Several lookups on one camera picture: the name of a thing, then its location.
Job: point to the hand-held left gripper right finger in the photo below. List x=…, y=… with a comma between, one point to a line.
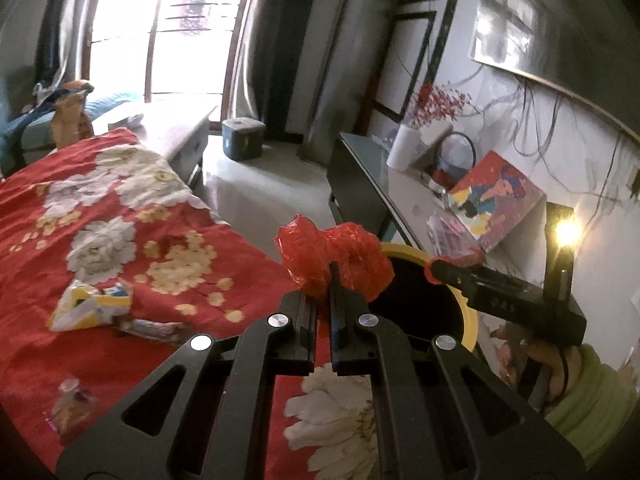
x=336, y=310

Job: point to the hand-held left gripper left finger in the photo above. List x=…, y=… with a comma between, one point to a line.
x=307, y=320

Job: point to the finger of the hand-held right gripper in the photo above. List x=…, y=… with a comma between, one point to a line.
x=452, y=277

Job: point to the yellow trash bin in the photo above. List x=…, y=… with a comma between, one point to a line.
x=430, y=305

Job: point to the red plastic bag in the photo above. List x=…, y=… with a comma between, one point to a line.
x=325, y=255

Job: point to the person's right forearm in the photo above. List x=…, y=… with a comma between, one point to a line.
x=595, y=405

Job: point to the person's right hand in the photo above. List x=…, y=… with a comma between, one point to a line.
x=537, y=365

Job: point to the red painted canvas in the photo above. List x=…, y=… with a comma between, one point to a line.
x=495, y=195

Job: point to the round table mirror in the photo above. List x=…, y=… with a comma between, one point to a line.
x=456, y=157

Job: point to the dark glass-top desk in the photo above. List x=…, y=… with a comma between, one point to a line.
x=380, y=180

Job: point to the white toilet paper roll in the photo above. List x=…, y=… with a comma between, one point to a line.
x=405, y=147

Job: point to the dark candy wrapper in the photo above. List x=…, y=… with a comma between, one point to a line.
x=150, y=330

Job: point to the red floral bedspread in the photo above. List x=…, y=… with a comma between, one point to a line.
x=165, y=240

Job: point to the teal storage box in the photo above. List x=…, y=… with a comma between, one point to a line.
x=242, y=140

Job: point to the yellow white snack wrapper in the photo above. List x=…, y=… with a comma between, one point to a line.
x=85, y=305

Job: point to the low bedside bench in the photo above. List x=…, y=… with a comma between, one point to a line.
x=170, y=130

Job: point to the grey curtain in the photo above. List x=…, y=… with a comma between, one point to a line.
x=350, y=60

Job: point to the purple gold candy wrapper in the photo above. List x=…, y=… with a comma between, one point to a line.
x=70, y=405

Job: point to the dark curtain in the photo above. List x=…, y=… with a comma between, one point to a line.
x=282, y=45

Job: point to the brown paper bag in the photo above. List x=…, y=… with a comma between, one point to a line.
x=70, y=115

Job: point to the glass balcony door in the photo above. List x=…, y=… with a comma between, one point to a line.
x=170, y=25

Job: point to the blue sofa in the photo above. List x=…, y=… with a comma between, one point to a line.
x=20, y=130

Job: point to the black wall frame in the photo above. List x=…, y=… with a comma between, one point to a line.
x=420, y=5

